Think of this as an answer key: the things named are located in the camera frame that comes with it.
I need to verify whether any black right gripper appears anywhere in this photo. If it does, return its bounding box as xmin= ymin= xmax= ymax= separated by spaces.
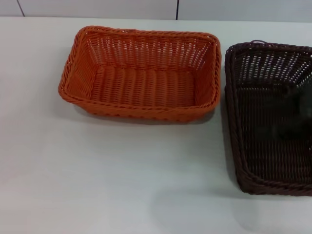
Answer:
xmin=280 ymin=80 xmax=312 ymax=142

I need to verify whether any dark brown woven plastic basket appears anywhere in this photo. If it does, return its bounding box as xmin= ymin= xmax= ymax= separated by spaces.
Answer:
xmin=224 ymin=41 xmax=312 ymax=197

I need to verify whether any orange woven plastic basket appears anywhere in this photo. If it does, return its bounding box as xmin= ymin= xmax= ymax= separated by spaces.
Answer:
xmin=58 ymin=25 xmax=222 ymax=125

